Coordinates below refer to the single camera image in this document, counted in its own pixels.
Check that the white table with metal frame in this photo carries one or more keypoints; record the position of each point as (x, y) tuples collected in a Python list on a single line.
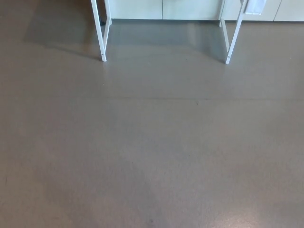
[(101, 35)]

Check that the white cabinet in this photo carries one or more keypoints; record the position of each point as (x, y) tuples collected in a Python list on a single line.
[(185, 9)]

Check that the white cloth bag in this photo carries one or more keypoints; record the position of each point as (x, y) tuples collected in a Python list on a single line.
[(254, 7)]

